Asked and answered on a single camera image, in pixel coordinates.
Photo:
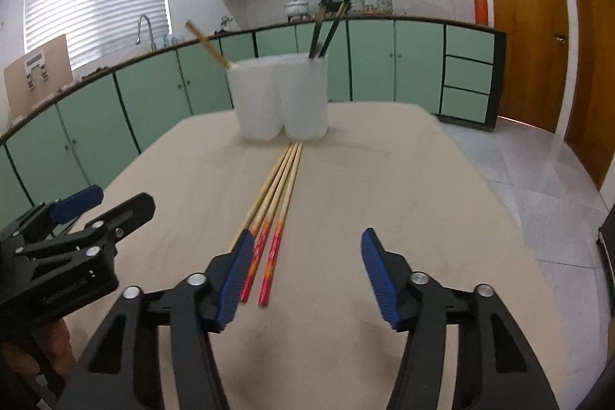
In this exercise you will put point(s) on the orange thermos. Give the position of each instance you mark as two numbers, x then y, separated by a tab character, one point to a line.
482	9

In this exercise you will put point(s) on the black cooking pot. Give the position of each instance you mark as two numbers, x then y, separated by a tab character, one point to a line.
333	6

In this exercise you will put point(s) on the cardboard box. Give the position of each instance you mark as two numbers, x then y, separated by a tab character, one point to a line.
19	88

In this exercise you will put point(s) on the green lower kitchen cabinets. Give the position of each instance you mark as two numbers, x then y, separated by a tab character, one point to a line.
418	64

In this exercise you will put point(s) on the black box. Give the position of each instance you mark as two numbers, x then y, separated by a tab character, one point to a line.
608	256

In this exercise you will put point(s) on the white plastic utensil holder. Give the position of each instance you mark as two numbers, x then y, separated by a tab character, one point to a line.
302	102

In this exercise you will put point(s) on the clear bottles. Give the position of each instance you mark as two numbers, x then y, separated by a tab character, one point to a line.
171	40

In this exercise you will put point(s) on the white cooking pot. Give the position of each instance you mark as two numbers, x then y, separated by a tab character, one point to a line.
297	9

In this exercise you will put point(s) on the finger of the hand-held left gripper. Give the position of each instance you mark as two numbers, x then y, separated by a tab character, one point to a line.
129	210
77	201

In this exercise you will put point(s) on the red-end bamboo chopstick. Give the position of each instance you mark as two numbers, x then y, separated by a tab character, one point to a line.
206	44

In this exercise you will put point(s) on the plain wooden door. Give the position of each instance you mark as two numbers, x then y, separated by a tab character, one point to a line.
593	78

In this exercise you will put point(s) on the person's left hand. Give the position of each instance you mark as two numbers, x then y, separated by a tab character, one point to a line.
57	342

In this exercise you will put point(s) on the floral jar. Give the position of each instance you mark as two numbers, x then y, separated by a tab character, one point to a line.
383	5

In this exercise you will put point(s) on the metal kitchen faucet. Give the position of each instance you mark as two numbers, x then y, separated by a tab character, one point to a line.
153	40

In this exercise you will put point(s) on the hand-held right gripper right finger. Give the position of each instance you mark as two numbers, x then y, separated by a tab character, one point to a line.
379	280

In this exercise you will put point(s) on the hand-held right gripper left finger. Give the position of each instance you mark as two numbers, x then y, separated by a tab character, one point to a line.
235	280

